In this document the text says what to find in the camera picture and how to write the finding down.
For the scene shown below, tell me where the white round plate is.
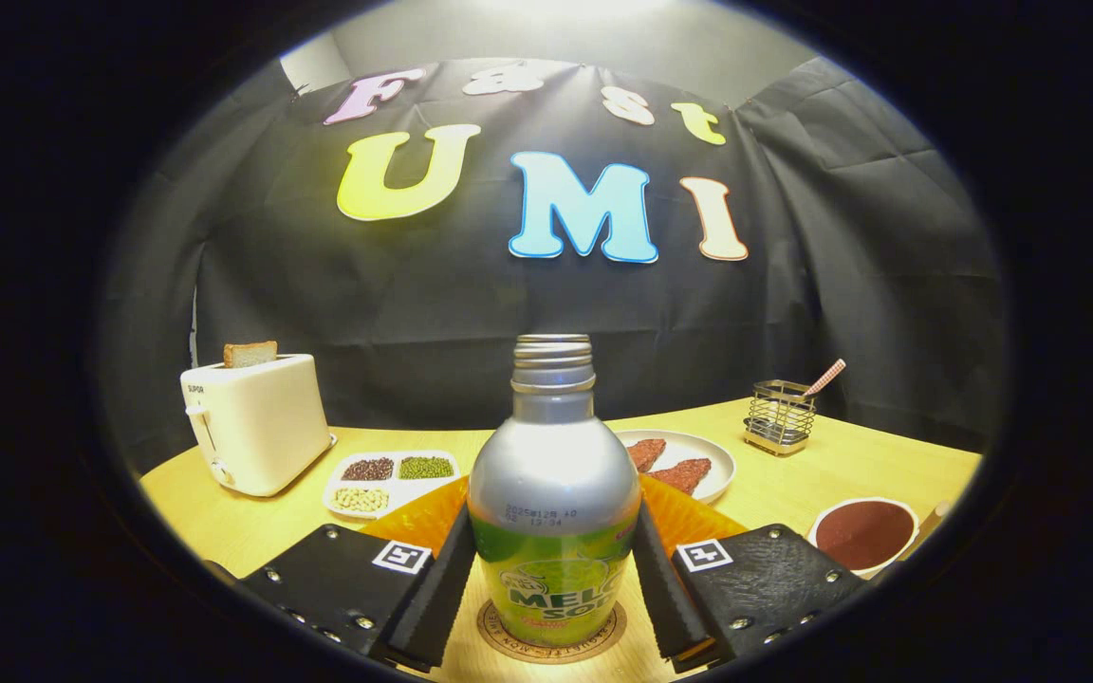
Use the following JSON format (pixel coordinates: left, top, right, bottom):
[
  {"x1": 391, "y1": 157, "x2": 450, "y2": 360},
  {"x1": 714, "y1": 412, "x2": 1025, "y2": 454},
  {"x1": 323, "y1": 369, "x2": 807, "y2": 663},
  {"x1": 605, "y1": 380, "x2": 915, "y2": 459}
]
[{"x1": 615, "y1": 430, "x2": 737, "y2": 505}]

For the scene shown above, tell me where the black backdrop cloth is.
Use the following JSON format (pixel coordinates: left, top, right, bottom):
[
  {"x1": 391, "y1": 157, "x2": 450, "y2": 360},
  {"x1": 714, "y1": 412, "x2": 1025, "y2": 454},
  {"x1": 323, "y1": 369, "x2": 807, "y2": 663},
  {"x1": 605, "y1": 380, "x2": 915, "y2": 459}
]
[{"x1": 96, "y1": 57, "x2": 1012, "y2": 475}]

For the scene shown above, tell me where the white divided dish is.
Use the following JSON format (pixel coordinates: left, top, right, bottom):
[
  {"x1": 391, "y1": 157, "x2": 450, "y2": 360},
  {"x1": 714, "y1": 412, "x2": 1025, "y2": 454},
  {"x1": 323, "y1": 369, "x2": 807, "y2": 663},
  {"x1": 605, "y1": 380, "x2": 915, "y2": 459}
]
[{"x1": 323, "y1": 450, "x2": 462, "y2": 521}]

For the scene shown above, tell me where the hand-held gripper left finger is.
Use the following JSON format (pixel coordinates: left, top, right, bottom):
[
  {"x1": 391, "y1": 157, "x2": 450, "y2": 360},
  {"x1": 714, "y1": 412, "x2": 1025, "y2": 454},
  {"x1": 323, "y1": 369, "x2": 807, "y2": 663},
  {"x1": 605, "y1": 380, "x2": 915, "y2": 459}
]
[{"x1": 238, "y1": 479, "x2": 477, "y2": 674}]

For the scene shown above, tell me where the white toaster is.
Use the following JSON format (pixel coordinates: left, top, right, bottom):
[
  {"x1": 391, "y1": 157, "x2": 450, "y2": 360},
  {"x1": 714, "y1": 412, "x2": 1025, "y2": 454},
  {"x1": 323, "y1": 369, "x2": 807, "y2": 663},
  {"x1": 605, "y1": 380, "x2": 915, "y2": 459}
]
[{"x1": 180, "y1": 354, "x2": 339, "y2": 498}]

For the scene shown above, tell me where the white beans pile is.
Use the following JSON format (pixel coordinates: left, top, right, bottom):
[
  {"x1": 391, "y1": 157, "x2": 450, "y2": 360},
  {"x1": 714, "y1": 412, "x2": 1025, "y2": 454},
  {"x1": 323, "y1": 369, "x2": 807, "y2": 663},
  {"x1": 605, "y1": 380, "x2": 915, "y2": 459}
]
[{"x1": 332, "y1": 487, "x2": 390, "y2": 514}]

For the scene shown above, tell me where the metal wire basket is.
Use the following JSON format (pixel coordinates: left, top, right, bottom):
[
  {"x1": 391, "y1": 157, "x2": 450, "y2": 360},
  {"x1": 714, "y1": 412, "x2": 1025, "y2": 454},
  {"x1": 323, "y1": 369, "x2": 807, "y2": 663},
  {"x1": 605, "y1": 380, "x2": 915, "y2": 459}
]
[{"x1": 744, "y1": 379, "x2": 818, "y2": 456}]

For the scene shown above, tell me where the toast bread slice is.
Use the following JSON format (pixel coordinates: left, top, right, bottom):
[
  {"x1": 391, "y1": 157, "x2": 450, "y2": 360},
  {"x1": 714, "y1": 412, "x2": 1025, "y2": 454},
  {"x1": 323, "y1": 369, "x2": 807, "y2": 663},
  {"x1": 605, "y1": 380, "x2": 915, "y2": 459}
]
[{"x1": 223, "y1": 341, "x2": 279, "y2": 369}]

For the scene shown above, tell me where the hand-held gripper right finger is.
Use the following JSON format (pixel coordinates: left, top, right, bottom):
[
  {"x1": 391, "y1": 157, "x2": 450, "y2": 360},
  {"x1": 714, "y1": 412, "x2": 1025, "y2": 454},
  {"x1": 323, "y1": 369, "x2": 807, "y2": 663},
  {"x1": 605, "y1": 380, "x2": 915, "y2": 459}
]
[{"x1": 632, "y1": 474, "x2": 875, "y2": 673}]

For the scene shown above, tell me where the white cup with wooden handle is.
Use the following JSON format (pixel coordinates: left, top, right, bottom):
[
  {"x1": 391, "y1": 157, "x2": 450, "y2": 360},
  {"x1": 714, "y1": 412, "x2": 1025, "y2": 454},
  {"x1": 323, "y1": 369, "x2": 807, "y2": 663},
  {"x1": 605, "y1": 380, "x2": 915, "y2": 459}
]
[{"x1": 806, "y1": 496, "x2": 951, "y2": 580}]

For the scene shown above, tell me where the wooden table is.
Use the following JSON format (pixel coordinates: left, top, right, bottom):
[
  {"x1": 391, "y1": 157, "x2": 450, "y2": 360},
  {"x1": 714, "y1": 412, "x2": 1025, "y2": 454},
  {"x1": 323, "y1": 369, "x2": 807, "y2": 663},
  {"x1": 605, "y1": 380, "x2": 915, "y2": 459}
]
[{"x1": 139, "y1": 397, "x2": 984, "y2": 683}]

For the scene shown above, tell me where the silver green juice bottle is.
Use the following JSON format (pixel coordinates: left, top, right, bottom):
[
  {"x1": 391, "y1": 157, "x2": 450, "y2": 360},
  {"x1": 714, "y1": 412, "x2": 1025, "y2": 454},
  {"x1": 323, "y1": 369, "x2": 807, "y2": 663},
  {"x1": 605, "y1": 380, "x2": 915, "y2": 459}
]
[{"x1": 467, "y1": 334, "x2": 642, "y2": 651}]

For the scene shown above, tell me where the round wooden coaster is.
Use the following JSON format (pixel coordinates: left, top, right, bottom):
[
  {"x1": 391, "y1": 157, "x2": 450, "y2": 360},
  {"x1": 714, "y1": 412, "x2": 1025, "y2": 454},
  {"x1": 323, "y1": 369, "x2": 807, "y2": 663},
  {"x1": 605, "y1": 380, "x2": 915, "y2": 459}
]
[{"x1": 476, "y1": 598, "x2": 628, "y2": 665}]

